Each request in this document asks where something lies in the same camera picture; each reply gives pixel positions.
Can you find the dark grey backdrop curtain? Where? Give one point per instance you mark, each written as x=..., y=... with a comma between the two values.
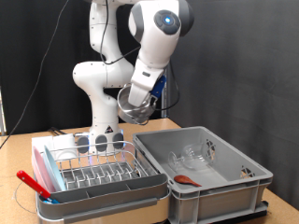
x=233, y=62

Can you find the stainless steel bowl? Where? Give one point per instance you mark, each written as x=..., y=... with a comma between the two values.
x=134, y=115

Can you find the pink plate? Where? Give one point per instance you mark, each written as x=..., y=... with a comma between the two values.
x=40, y=174

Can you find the vertical metal pole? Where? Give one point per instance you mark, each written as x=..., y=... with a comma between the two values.
x=165, y=109

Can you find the light blue plate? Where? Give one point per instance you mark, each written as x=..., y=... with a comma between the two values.
x=55, y=171

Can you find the black backdrop curtain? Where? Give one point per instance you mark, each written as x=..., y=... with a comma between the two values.
x=18, y=46

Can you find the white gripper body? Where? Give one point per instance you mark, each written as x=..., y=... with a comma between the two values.
x=138, y=96

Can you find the white box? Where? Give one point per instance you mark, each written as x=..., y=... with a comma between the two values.
x=59, y=141

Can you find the light metal frame post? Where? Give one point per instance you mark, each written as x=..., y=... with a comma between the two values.
x=2, y=118

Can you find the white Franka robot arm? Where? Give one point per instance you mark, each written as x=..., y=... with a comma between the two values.
x=102, y=74

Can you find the grey plastic crate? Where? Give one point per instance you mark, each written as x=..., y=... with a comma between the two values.
x=218, y=199

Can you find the clear wine glass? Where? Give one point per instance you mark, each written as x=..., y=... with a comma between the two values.
x=196, y=155

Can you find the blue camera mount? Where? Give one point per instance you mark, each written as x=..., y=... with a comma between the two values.
x=159, y=87

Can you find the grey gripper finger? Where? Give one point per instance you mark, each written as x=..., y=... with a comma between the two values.
x=151, y=102

